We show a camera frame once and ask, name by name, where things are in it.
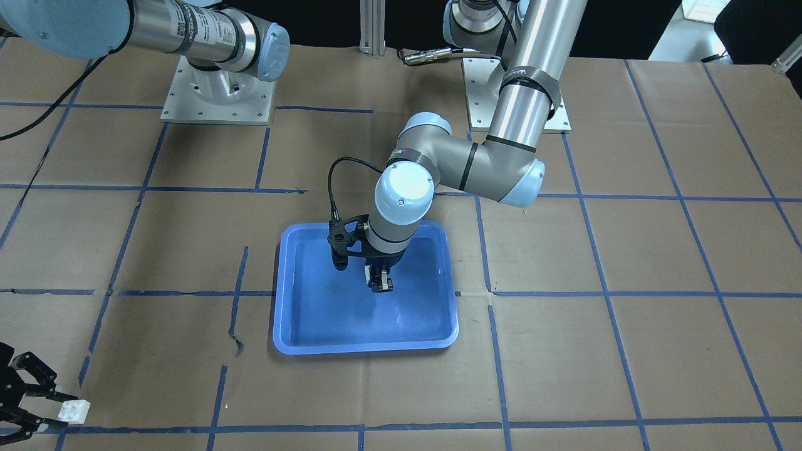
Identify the metal cable connector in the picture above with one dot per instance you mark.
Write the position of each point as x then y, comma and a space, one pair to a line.
425, 57

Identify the aluminium frame post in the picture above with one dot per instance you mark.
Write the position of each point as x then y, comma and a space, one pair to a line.
372, 16

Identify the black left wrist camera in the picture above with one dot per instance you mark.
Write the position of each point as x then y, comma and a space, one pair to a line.
348, 238

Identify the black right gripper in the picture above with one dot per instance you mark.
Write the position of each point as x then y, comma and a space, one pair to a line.
14, 389

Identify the blue plastic tray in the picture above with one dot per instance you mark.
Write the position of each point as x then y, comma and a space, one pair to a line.
319, 310

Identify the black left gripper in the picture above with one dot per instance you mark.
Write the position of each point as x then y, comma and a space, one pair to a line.
382, 258

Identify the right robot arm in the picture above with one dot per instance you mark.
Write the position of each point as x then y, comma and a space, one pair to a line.
229, 60

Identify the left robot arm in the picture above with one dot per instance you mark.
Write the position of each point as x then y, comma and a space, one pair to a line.
532, 41

